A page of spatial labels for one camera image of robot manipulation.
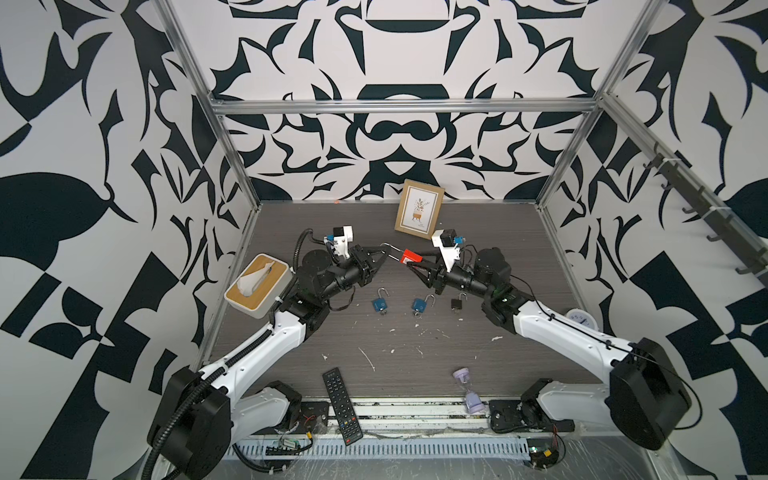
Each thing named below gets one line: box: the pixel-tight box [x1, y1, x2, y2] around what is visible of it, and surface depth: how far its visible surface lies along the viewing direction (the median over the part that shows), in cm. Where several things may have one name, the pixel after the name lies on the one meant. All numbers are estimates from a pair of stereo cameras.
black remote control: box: [322, 367, 363, 446], surface depth 76 cm
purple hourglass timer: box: [453, 367, 486, 414], surface depth 78 cm
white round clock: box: [565, 308, 600, 331], surface depth 91 cm
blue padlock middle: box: [411, 294, 436, 319], surface depth 95 cm
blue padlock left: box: [372, 287, 389, 315], surface depth 95 cm
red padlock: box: [399, 249, 424, 264], surface depth 73 cm
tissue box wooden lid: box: [224, 253, 289, 311], surface depth 93 cm
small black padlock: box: [451, 292, 468, 312], surface depth 96 cm
